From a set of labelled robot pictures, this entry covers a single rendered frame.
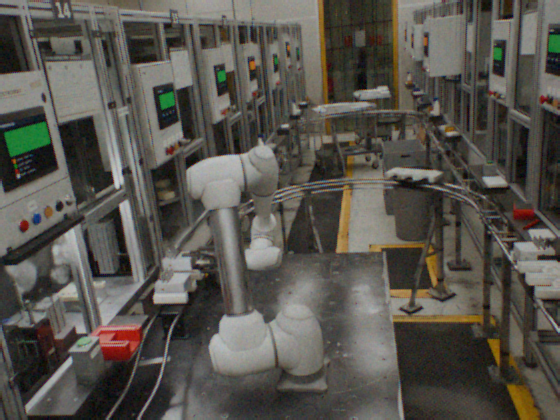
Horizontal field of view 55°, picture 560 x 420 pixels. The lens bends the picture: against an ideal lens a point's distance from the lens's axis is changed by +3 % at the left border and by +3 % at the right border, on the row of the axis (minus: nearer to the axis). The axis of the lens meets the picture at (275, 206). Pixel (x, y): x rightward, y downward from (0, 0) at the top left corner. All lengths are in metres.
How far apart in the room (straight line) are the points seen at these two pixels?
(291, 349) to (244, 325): 0.18
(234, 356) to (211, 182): 0.59
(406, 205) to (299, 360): 3.07
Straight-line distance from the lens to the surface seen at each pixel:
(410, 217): 4.82
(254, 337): 1.83
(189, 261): 2.33
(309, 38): 10.08
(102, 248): 2.48
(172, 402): 2.02
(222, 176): 1.77
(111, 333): 1.95
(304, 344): 1.86
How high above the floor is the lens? 1.86
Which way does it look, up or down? 18 degrees down
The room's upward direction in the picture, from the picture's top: 6 degrees counter-clockwise
